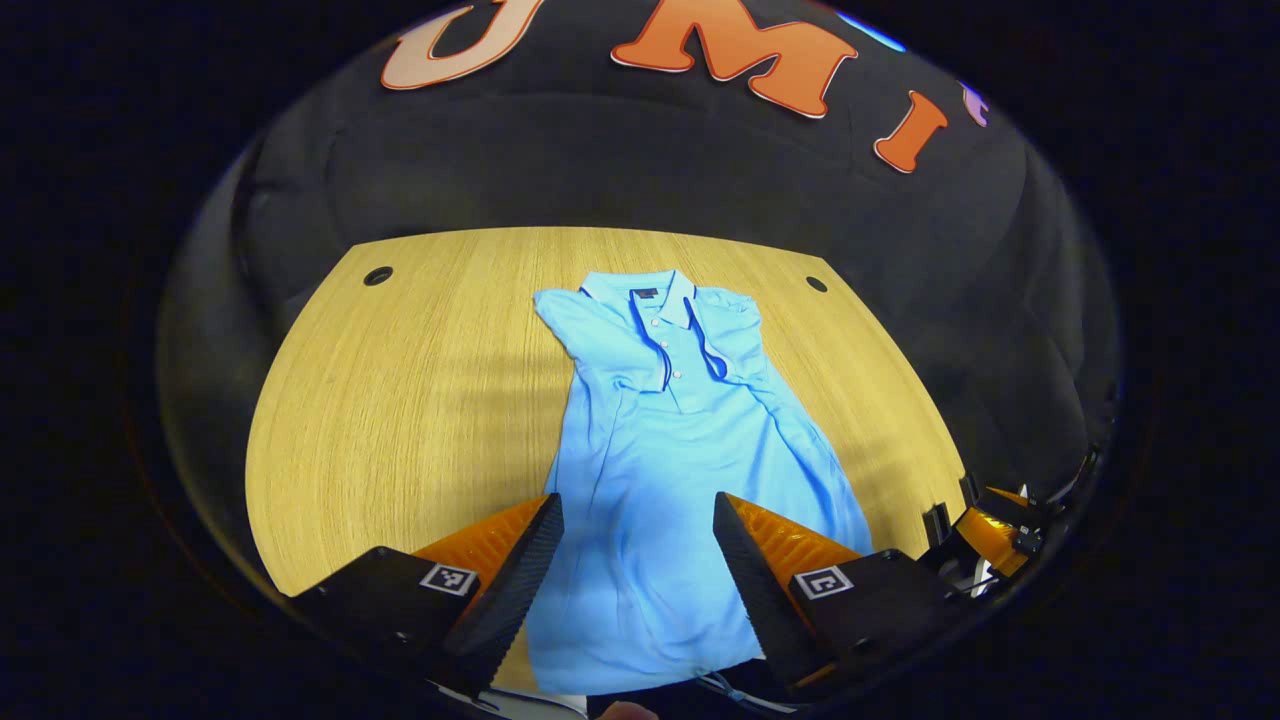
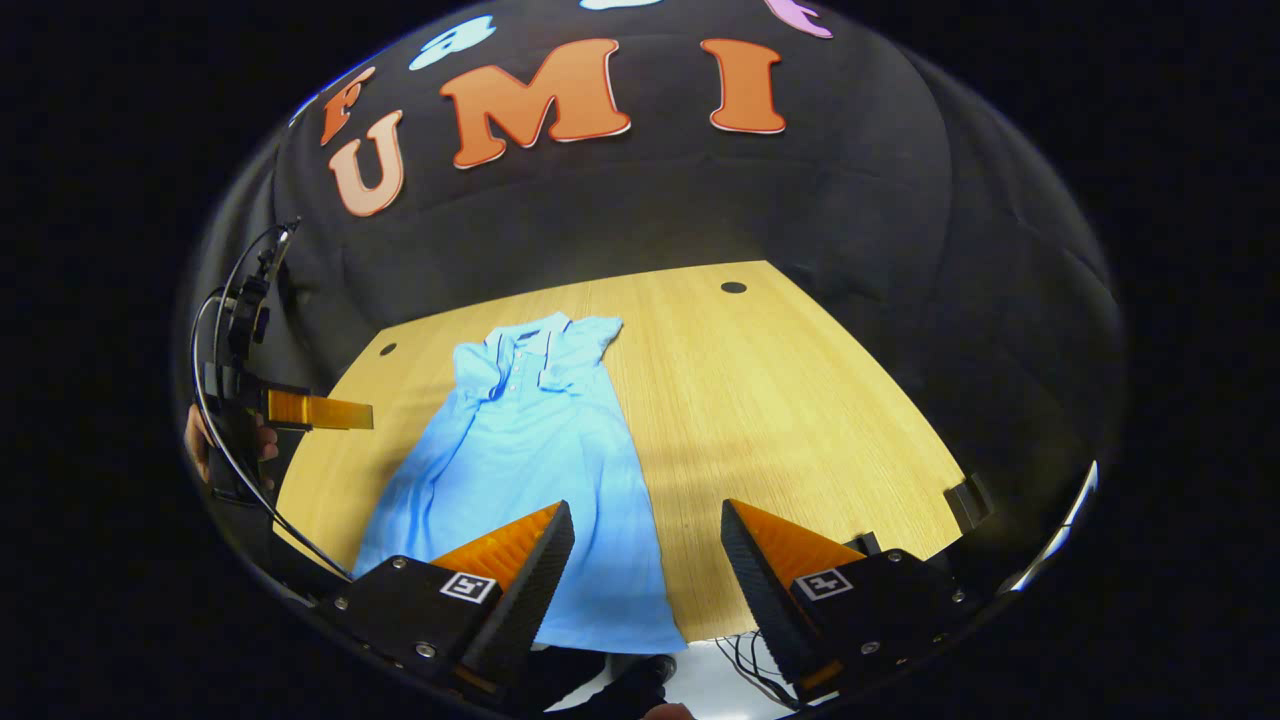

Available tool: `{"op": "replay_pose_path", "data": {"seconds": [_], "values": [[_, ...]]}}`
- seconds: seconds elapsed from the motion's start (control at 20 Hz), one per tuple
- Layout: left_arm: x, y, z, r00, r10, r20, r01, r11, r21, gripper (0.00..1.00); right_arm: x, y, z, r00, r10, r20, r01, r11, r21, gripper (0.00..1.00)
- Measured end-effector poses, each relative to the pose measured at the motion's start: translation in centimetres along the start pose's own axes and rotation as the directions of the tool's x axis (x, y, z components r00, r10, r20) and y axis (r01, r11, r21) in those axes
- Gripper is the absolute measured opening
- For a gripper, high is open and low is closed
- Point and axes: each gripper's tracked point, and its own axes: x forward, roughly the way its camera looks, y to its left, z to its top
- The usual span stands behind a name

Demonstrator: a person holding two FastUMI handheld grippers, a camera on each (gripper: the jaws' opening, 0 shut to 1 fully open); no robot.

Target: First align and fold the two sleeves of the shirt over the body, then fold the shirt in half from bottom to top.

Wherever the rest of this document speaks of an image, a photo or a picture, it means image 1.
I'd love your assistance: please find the black backdrop cloth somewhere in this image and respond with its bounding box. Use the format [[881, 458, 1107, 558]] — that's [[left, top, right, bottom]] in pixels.
[[155, 0, 1121, 601]]

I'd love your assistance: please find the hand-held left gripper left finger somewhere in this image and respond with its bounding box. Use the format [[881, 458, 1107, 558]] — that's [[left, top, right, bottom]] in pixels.
[[290, 492, 566, 699]]

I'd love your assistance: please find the light blue T-shirt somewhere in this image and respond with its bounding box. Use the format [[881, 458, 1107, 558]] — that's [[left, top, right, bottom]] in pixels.
[[525, 268, 876, 698]]

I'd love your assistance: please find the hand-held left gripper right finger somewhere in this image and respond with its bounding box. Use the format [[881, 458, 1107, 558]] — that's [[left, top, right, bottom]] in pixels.
[[712, 491, 966, 701]]

